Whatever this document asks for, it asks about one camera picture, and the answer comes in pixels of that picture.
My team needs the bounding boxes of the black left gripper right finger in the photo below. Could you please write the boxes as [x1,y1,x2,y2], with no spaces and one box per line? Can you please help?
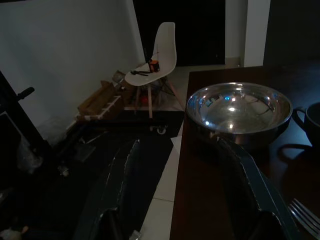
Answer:
[215,137,302,240]

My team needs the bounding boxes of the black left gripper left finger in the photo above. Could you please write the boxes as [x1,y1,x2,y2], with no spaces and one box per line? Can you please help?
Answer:
[79,138,141,240]

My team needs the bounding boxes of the dark wooden dining table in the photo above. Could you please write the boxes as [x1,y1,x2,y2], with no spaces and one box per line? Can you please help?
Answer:
[169,62,320,240]

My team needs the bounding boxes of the silver metal fork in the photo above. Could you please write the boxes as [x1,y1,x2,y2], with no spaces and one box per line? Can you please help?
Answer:
[287,198,320,240]

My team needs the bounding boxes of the stainless steel bowl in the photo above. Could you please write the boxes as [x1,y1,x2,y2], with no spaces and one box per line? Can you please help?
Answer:
[186,82,293,151]

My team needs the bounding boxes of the dark ceramic mug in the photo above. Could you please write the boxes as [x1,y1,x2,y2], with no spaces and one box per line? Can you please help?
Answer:
[291,101,320,148]

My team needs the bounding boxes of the cardboard box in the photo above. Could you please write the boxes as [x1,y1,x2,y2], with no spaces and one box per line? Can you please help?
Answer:
[76,80,126,118]

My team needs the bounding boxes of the orange and black device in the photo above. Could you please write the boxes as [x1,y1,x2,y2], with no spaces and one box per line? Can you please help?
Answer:
[147,59,161,73]

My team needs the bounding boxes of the white plastic chair wooden legs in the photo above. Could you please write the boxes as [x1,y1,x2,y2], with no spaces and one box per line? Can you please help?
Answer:
[124,21,186,119]

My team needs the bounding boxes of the black wheeled metal frame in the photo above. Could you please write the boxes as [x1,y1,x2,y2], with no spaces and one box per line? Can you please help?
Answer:
[57,117,169,176]

